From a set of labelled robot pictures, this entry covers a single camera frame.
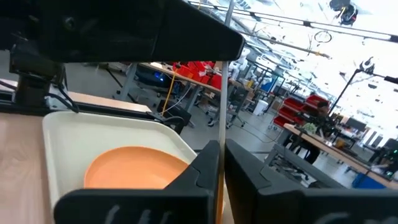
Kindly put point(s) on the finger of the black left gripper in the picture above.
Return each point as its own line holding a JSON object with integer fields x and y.
{"x": 130, "y": 31}

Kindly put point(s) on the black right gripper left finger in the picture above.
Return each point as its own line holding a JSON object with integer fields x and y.
{"x": 186, "y": 199}

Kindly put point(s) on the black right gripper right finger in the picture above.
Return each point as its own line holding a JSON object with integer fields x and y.
{"x": 264, "y": 199}

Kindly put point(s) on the orange plate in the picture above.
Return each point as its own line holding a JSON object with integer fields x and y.
{"x": 133, "y": 169}

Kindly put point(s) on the white plastic tray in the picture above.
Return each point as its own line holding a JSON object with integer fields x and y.
{"x": 81, "y": 140}

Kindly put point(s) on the long wooden workbench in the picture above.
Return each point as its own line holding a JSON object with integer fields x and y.
{"x": 174, "y": 76}

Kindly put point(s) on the red bins on table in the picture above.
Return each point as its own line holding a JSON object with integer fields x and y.
{"x": 196, "y": 73}

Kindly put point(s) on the wooden work table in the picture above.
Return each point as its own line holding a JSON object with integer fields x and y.
{"x": 342, "y": 155}

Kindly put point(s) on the white bin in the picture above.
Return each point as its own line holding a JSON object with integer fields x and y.
{"x": 260, "y": 107}

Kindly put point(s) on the person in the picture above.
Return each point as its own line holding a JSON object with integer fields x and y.
{"x": 318, "y": 124}

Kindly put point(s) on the stack of red bins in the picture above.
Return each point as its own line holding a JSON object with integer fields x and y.
{"x": 295, "y": 109}

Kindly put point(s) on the blue bin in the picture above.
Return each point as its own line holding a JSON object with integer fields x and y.
{"x": 368, "y": 182}

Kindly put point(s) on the white humanoid robot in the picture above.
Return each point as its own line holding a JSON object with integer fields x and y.
{"x": 240, "y": 62}

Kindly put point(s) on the black table frame rail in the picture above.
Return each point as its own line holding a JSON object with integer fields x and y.
{"x": 109, "y": 110}

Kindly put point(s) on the black camera boom stand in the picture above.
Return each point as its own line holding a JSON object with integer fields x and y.
{"x": 367, "y": 68}

